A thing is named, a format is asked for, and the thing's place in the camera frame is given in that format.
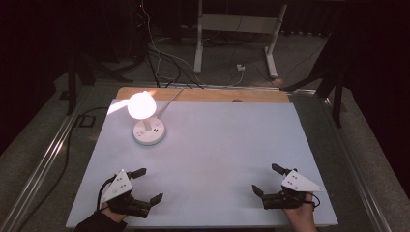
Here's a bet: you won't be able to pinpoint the black floor socket box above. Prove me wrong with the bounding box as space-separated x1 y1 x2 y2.
77 115 97 128

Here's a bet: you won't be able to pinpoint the black floor cable bundle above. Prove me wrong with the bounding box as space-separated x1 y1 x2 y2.
144 44 204 90

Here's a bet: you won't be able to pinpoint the person's right hand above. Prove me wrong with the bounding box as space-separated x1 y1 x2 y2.
283 192 318 232

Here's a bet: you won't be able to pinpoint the white globe table lamp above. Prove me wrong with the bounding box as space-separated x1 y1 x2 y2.
126 90 167 146

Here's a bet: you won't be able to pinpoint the white lamp cable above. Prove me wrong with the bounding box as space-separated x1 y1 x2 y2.
154 87 186 119

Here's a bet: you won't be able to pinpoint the black tripod stand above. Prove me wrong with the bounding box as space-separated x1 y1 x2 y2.
279 32 344 129
66 42 133 116

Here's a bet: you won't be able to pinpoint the person's dark left sleeve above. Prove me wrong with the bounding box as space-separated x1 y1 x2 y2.
73 211 129 232

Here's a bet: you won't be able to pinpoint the pale grey table mat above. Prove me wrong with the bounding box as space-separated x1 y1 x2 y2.
66 98 338 229

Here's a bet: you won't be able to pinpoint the white floor cable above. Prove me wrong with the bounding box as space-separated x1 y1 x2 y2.
140 0 246 89

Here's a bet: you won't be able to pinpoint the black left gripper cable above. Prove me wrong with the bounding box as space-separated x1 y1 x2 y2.
96 175 117 211

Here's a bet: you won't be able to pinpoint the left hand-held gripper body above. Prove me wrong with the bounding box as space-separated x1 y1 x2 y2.
100 168 152 219

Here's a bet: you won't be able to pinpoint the aluminium floor rail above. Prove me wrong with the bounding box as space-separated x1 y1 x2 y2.
318 96 393 232
0 86 95 232

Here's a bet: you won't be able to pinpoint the white metal stand frame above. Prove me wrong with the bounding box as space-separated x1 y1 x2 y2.
192 0 288 79

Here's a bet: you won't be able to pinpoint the long black floor cable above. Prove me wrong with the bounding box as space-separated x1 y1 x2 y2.
15 105 110 232

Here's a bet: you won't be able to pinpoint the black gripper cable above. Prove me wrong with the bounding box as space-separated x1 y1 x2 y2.
304 192 322 209
96 175 117 211

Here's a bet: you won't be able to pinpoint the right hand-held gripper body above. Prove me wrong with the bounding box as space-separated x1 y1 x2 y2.
261 169 325 211

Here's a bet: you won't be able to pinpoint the person's left hand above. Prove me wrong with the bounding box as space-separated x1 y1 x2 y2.
100 202 129 224

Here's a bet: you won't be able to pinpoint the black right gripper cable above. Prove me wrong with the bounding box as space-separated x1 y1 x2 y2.
304 192 322 209

